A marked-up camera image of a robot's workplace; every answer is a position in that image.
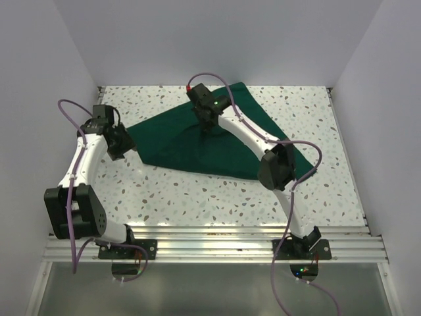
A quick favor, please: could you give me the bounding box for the dark green surgical cloth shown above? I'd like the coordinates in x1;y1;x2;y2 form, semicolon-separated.
126;82;317;182

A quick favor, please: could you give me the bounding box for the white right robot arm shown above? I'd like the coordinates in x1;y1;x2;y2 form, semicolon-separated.
186;84;321;259

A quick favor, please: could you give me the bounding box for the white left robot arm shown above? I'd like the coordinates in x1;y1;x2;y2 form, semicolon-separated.
43;105;137;259

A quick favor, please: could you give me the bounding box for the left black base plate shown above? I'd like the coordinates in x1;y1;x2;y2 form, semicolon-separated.
98;239;157;260

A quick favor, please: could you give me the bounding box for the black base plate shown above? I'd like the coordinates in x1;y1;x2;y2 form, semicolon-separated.
98;239;157;260
276;239;332;260

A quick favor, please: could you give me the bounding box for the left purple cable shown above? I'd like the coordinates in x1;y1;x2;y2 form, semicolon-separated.
57;98;149;284

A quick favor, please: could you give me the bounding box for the purple cable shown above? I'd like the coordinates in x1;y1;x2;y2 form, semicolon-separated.
186;72;339;316
57;98;149;284

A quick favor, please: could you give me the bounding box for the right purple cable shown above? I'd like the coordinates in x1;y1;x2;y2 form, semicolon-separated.
186;72;339;316

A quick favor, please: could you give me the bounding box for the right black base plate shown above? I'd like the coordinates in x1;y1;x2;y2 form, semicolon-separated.
276;239;332;260

